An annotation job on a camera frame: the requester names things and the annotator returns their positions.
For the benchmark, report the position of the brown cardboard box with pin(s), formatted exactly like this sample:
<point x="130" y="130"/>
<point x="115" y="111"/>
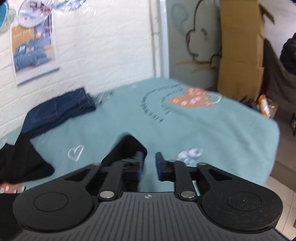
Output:
<point x="241" y="65"/>

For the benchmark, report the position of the cartoon painted wall panel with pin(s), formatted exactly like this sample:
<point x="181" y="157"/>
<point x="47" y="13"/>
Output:
<point x="194" y="36"/>

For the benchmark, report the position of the dark hanging cloth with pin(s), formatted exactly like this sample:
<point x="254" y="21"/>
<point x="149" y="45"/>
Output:
<point x="279" y="83"/>

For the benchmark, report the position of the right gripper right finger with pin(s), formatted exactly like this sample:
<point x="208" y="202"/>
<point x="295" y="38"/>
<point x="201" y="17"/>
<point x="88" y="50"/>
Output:
<point x="178" y="173"/>

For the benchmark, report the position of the orange packaged item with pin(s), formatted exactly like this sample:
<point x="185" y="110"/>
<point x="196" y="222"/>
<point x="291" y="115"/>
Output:
<point x="264" y="106"/>

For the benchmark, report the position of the paper fan wall decoration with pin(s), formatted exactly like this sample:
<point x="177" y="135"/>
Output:
<point x="33" y="13"/>

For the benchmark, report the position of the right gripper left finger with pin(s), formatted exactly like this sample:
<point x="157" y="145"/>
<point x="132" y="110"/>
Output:
<point x="122" y="168"/>

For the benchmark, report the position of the white door frame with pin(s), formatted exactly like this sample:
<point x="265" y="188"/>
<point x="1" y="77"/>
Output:
<point x="158" y="21"/>

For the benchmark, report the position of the bedding poster on wall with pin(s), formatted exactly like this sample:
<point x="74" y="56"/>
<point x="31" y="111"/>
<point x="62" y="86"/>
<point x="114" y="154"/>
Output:
<point x="33" y="51"/>

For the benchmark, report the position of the teal patterned bed sheet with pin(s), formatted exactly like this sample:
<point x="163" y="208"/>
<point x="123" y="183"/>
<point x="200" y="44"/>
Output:
<point x="184" y="123"/>

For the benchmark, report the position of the folded dark blue jeans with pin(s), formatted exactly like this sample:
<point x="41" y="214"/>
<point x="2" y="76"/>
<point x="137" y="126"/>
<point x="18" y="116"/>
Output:
<point x="56" y="111"/>

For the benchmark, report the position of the black pants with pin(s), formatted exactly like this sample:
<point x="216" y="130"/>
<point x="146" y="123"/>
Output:
<point x="22" y="163"/>

